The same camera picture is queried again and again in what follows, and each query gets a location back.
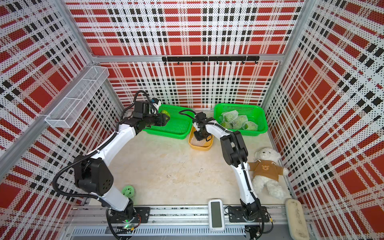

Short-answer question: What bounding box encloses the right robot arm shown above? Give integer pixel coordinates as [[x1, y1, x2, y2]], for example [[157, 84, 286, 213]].
[[179, 110, 262, 222]]

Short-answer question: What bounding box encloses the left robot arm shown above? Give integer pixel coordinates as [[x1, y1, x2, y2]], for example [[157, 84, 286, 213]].
[[52, 90, 170, 219]]

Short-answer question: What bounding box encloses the custard apple in basket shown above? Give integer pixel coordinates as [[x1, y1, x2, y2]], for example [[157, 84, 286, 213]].
[[161, 110, 170, 116]]

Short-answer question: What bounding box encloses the green basket with apples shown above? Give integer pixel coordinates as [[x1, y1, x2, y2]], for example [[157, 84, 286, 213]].
[[144, 105, 193, 140]]

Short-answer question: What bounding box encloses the yellow tray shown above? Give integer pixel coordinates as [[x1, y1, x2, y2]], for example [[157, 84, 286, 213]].
[[188, 127, 214, 152]]

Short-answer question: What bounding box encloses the empty green basket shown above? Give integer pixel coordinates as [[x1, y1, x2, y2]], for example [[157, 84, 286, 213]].
[[214, 103, 268, 137]]

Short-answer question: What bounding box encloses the plush toy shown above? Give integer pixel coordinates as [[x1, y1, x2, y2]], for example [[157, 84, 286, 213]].
[[249, 147, 289, 200]]

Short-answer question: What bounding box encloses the white timer device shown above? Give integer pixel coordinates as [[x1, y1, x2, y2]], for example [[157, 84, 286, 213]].
[[208, 199, 225, 232]]

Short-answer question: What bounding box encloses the black hook rail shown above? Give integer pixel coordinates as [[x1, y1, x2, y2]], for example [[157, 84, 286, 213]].
[[162, 56, 260, 64]]

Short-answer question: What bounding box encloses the clear wall shelf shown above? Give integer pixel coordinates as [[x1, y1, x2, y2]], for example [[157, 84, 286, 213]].
[[45, 66, 109, 129]]

